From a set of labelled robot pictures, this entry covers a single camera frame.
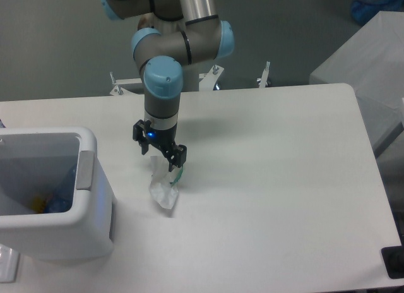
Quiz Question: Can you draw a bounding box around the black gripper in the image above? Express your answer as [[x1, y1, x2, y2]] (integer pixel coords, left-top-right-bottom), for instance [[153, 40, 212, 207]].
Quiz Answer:
[[133, 119, 187, 172]]

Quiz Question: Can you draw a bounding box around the white plastic wrapper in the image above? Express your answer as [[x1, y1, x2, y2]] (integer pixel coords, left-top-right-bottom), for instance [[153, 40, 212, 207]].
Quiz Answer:
[[148, 156, 184, 210]]

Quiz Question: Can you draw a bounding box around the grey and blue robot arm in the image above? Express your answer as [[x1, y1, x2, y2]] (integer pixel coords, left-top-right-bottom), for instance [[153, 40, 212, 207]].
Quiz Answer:
[[100, 0, 235, 170]]

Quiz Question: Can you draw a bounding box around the blue yellow trash in can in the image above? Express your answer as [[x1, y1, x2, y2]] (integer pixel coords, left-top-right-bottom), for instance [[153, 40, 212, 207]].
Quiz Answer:
[[31, 166, 76, 214]]

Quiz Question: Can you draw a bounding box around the white trash can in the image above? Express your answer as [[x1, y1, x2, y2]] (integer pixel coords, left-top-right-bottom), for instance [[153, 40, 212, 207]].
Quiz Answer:
[[1, 127, 116, 260]]

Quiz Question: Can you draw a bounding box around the clear plastic item bottom left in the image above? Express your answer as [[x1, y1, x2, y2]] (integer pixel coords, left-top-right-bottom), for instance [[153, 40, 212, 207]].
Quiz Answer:
[[1, 245, 20, 284]]

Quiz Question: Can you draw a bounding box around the grey covered table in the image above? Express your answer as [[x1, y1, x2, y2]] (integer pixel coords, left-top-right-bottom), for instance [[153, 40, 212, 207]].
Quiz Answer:
[[309, 11, 403, 156]]

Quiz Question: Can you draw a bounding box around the blue bag in corner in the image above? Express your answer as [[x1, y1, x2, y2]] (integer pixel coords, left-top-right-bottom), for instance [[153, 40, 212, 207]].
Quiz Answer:
[[350, 0, 403, 26]]

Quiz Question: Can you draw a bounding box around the black device at table edge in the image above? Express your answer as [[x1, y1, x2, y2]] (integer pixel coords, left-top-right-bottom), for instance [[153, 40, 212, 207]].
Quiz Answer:
[[381, 246, 403, 279]]

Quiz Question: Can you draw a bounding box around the white pedestal base frame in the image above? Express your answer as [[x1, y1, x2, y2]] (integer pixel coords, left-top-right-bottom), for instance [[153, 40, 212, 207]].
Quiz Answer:
[[109, 61, 271, 96]]

